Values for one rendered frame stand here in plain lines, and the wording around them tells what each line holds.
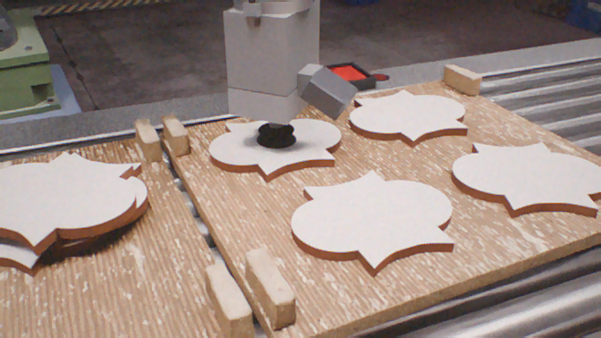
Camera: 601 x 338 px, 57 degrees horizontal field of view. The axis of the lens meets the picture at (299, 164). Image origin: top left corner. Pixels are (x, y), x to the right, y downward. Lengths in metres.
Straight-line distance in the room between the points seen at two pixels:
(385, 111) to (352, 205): 0.21
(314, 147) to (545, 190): 0.23
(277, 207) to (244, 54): 0.14
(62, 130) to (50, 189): 0.25
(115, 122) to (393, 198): 0.39
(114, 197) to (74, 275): 0.07
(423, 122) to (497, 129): 0.09
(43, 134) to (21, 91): 0.19
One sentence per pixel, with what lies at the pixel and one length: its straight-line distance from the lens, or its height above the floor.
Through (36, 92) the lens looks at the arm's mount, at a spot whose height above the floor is 0.90.
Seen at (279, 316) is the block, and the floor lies 0.95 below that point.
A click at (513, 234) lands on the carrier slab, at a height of 0.94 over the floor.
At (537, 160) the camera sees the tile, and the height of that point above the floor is 0.95.
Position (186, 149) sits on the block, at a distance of 0.60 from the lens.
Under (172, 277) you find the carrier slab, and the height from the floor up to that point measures 0.94.
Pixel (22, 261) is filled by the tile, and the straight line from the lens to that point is 0.48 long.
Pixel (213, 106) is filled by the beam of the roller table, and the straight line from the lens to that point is 0.77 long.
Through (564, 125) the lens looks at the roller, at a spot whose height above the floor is 0.92.
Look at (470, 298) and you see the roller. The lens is 0.47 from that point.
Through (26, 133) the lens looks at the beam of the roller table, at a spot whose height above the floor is 0.91.
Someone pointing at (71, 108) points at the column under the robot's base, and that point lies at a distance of 0.93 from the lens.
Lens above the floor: 1.22
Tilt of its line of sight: 29 degrees down
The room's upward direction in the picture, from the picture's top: straight up
